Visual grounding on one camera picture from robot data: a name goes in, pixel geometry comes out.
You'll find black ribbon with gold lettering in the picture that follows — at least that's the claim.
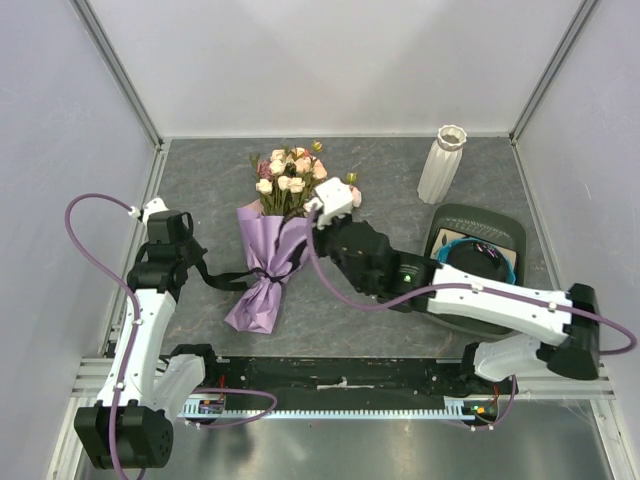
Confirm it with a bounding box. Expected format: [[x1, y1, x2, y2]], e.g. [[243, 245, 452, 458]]
[[189, 239, 307, 292]]

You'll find purple pink wrapping paper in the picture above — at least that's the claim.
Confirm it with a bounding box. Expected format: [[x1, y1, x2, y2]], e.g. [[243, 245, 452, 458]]
[[225, 202, 309, 334]]

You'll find pink artificial flower bunch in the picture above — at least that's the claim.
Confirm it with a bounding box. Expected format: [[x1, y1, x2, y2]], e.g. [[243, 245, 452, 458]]
[[248, 140, 362, 219]]

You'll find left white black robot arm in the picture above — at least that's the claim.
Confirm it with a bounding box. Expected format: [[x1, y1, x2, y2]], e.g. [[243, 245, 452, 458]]
[[74, 210, 220, 472]]

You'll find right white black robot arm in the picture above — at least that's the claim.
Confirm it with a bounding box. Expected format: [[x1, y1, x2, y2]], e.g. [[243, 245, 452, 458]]
[[307, 216, 604, 394]]

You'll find white ribbed ceramic vase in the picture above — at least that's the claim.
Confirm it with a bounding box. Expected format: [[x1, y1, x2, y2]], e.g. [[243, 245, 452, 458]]
[[417, 125, 467, 204]]

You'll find blue scalloped plate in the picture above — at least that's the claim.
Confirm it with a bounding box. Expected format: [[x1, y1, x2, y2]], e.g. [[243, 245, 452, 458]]
[[434, 236, 517, 286]]

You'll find black round plate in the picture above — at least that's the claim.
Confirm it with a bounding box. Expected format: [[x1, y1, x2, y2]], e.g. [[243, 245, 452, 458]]
[[445, 239, 513, 281]]

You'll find dark green plastic tray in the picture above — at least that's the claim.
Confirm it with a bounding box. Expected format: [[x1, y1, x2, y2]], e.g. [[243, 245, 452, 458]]
[[419, 203, 529, 341]]

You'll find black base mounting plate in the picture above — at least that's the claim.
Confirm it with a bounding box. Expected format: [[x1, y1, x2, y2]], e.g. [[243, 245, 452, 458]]
[[200, 356, 514, 411]]

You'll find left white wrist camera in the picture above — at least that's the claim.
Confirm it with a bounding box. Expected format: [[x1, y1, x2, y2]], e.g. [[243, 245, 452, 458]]
[[128, 197, 169, 225]]

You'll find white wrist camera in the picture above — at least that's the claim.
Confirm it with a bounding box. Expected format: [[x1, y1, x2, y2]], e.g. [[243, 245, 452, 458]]
[[304, 177, 354, 230], [128, 197, 169, 225]]

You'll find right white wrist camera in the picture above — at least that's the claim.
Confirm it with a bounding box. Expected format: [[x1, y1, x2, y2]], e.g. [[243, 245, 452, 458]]
[[304, 177, 354, 230]]

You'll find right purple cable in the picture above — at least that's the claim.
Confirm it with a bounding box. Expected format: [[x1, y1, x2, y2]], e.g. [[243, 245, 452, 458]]
[[305, 209, 639, 356]]

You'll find aluminium frame rail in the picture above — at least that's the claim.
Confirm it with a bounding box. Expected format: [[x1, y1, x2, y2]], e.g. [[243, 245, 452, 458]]
[[72, 356, 614, 400]]

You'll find grey slotted cable duct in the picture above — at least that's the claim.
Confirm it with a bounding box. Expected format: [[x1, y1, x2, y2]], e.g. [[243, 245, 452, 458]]
[[178, 395, 500, 423]]

